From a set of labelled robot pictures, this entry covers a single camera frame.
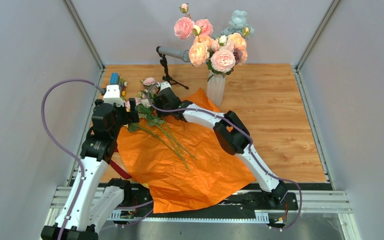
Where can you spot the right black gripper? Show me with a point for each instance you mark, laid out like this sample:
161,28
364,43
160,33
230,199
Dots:
159,102

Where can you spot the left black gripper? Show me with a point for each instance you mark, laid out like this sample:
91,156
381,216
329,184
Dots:
130,116

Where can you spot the yellow flower bouquet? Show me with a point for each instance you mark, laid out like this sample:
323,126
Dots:
156,126

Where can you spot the peach rose flower stem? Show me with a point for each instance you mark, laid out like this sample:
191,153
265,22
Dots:
199,52

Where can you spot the orange yellow wrapping paper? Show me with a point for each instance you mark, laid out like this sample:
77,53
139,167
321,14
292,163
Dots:
183,165

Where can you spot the pale pink rose stem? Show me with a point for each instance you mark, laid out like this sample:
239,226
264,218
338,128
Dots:
222,59

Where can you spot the pink rose flower stem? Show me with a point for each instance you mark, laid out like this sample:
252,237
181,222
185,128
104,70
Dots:
185,27

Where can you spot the light blue flower stem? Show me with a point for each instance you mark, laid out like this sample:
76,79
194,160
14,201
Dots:
238,23

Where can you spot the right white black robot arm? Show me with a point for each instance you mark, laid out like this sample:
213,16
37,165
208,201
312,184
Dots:
232,135

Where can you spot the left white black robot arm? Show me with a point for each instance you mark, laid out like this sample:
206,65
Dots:
80,218

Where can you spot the white ribbed vase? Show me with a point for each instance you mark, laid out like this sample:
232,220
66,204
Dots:
215,88

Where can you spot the orange flowers in vase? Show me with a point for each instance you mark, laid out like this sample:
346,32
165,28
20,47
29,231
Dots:
239,48

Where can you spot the colourful toy block train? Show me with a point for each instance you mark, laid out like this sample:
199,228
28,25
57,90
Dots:
115,79

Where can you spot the silver microphone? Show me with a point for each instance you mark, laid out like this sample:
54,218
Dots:
174,53

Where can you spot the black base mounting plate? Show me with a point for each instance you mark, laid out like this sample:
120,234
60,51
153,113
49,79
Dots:
237,206

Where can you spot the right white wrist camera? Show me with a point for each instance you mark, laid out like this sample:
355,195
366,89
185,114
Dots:
164,85

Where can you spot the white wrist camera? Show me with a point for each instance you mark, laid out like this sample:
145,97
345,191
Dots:
164,85
113,95

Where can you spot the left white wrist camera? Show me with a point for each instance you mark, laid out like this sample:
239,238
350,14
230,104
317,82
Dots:
113,95

